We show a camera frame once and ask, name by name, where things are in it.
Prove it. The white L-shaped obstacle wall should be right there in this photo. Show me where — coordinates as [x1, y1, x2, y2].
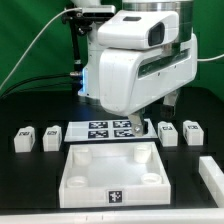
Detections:
[199, 156, 224, 208]

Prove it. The grey camera cable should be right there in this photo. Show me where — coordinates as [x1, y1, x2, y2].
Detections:
[0, 7, 83, 92]

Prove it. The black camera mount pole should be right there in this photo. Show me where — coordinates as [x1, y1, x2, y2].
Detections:
[69, 20, 83, 72]

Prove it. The black mounted camera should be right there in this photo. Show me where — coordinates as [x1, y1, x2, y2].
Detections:
[62, 5, 116, 23]

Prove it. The white cable at right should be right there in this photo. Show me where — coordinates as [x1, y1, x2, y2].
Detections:
[197, 53, 224, 64]

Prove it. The white square table top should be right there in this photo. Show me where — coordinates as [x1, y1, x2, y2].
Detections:
[59, 142, 171, 208]

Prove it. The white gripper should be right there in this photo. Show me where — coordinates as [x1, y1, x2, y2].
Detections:
[99, 34, 197, 137]

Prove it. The black cable bundle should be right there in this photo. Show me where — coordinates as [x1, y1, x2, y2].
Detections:
[0, 72, 83, 100]

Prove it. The white marker tag sheet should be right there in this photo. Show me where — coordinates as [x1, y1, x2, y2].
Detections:
[64, 119, 158, 143]

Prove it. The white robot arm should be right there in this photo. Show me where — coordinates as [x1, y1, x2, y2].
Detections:
[71, 0, 197, 136]

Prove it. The white front table rail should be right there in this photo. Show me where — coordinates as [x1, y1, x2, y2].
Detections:
[0, 208, 224, 224]

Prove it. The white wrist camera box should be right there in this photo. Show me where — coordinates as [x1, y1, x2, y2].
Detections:
[97, 10, 179, 50]

